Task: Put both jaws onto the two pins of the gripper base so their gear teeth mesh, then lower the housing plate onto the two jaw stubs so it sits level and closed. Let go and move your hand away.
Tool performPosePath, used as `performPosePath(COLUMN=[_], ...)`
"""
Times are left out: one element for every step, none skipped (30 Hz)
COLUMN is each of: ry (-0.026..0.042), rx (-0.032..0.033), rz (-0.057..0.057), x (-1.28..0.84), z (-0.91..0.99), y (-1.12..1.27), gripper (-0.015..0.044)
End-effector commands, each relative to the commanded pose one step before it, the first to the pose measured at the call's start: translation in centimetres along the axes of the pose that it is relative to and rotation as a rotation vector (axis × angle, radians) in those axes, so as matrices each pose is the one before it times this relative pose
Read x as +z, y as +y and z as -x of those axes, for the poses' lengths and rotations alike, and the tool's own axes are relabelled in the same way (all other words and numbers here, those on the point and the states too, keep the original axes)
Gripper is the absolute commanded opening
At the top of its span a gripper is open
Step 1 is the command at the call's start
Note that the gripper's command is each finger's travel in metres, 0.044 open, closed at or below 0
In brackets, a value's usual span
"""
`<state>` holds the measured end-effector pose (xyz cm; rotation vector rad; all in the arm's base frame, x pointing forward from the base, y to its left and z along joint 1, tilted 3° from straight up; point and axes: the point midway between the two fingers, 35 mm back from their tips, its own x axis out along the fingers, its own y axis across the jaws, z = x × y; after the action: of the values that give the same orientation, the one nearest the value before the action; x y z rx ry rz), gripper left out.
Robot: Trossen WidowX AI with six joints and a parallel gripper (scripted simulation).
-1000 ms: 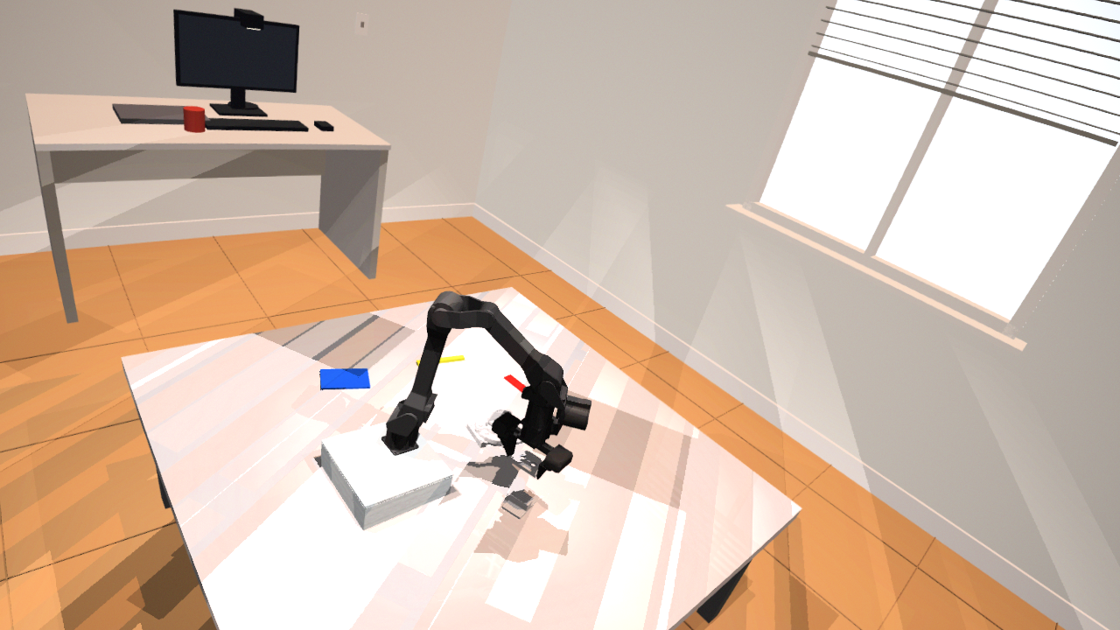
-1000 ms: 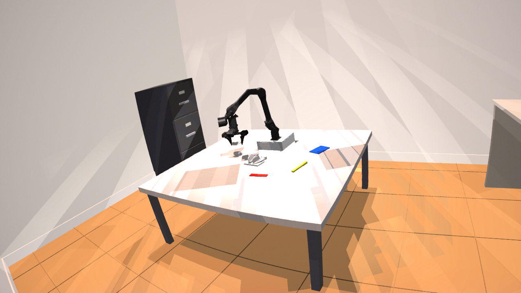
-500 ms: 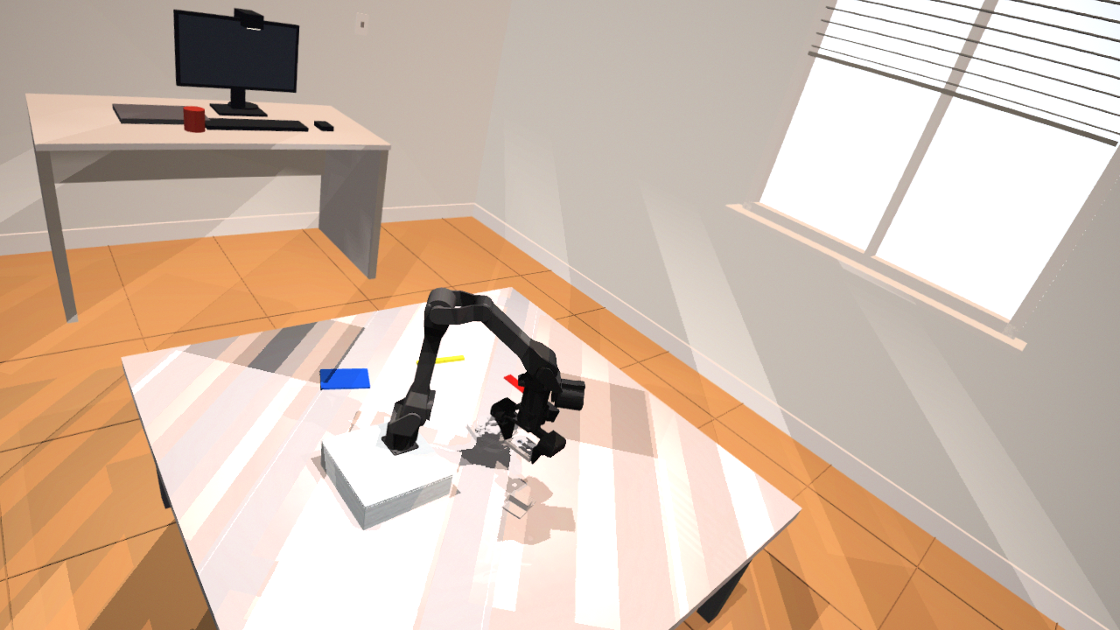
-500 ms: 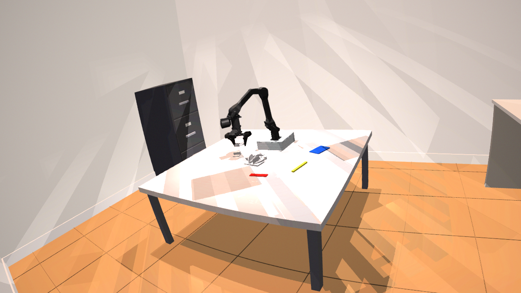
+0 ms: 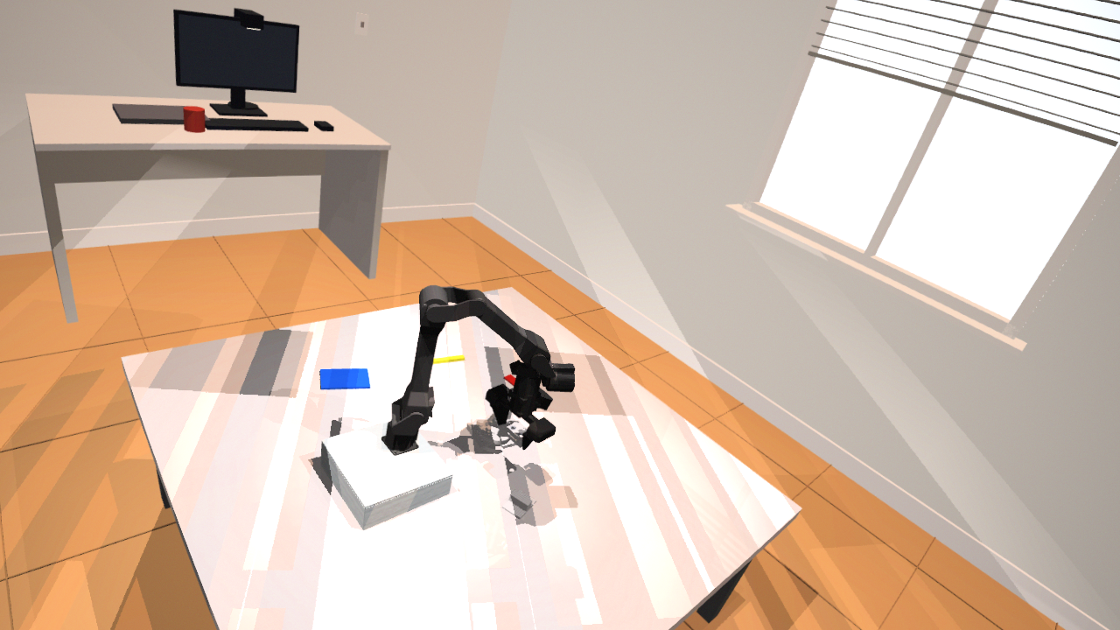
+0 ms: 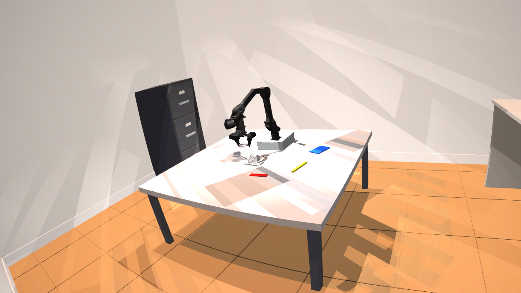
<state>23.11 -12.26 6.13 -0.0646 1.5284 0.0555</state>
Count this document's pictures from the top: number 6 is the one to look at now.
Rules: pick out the blue flat rectangular plate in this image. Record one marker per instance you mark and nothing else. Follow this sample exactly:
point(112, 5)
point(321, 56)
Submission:
point(319, 149)

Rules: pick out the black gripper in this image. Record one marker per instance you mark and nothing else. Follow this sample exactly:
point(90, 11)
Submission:
point(249, 136)

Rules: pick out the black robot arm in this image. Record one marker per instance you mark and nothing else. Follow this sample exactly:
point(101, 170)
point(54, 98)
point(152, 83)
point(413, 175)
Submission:
point(237, 116)

